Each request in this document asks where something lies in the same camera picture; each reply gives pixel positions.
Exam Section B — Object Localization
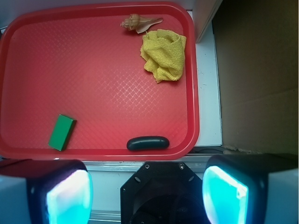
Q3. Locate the beige conch seashell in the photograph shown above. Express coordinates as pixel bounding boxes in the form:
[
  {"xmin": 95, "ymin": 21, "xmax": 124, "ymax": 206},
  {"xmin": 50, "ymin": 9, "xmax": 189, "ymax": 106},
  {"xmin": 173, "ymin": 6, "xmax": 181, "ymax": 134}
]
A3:
[{"xmin": 120, "ymin": 14, "xmax": 164, "ymax": 34}]

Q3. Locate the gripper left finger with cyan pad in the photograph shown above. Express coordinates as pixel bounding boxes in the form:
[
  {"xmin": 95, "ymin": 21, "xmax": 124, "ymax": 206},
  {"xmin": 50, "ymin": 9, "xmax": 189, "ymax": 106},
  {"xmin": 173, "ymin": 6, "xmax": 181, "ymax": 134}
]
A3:
[{"xmin": 0, "ymin": 159, "xmax": 93, "ymax": 224}]

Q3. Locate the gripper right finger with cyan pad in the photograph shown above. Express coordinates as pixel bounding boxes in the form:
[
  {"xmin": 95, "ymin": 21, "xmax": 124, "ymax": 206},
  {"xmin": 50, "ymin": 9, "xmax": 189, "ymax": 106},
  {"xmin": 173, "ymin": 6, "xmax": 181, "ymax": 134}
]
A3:
[{"xmin": 202, "ymin": 154, "xmax": 299, "ymax": 224}]

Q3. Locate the green rectangular block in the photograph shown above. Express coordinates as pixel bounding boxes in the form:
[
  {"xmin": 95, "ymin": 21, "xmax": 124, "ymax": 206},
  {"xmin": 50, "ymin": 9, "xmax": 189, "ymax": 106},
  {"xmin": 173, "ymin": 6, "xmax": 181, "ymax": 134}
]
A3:
[{"xmin": 48, "ymin": 114, "xmax": 77, "ymax": 151}]

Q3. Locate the red plastic tray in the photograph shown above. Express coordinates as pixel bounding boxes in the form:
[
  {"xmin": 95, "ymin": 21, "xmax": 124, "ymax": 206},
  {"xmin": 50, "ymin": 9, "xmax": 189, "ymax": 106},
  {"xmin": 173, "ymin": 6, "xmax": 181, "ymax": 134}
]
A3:
[{"xmin": 0, "ymin": 2, "xmax": 199, "ymax": 161}]

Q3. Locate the yellow cloth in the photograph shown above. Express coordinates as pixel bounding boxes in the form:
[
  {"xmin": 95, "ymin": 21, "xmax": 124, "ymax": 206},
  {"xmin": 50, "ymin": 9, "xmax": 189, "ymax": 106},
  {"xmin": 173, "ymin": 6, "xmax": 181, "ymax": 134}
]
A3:
[{"xmin": 140, "ymin": 29, "xmax": 186, "ymax": 83}]

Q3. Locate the dark green cucumber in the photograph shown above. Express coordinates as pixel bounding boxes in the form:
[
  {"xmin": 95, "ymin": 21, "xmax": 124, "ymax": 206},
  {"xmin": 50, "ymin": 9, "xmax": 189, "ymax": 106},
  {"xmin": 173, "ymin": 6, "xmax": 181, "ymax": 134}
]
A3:
[{"xmin": 127, "ymin": 136, "xmax": 170, "ymax": 151}]

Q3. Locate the brown cardboard box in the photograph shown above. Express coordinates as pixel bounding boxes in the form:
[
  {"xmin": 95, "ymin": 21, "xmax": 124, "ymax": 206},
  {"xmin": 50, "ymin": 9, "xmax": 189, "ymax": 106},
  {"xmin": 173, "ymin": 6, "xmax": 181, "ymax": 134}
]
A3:
[{"xmin": 212, "ymin": 0, "xmax": 299, "ymax": 154}]

